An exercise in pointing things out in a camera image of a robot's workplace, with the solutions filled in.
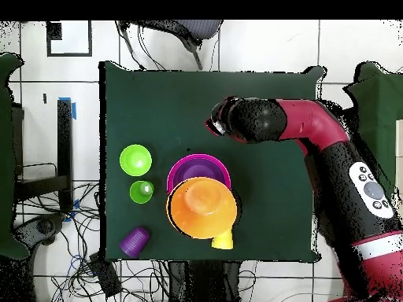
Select large pink bowl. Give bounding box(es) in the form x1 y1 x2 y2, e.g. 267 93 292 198
165 153 232 194

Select large orange bowl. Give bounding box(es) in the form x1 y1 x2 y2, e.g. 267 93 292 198
165 176 238 241

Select yellow cup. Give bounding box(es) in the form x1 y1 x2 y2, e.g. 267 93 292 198
211 228 235 251

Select dark green tablecloth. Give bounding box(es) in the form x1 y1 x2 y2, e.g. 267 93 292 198
98 60 326 264

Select small green bowl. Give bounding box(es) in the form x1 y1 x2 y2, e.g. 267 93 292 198
119 143 153 178

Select green cup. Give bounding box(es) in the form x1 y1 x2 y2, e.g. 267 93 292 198
129 179 156 204

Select grey office chair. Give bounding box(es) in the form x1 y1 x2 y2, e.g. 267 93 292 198
116 20 224 71

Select purple cup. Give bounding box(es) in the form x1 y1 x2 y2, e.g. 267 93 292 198
118 226 151 259

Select blue tape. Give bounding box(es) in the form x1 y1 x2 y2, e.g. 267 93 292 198
58 97 77 121

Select black metal stand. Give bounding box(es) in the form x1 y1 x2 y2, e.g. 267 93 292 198
13 98 75 212

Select green-clothed side table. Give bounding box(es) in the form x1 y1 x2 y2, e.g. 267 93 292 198
0 52 30 261
342 61 403 196

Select black power strip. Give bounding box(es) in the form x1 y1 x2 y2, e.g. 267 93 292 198
88 252 123 299

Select black caster leg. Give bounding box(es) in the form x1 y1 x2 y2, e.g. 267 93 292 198
13 212 66 247

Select black square frame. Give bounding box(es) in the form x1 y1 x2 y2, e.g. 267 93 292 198
46 20 94 58

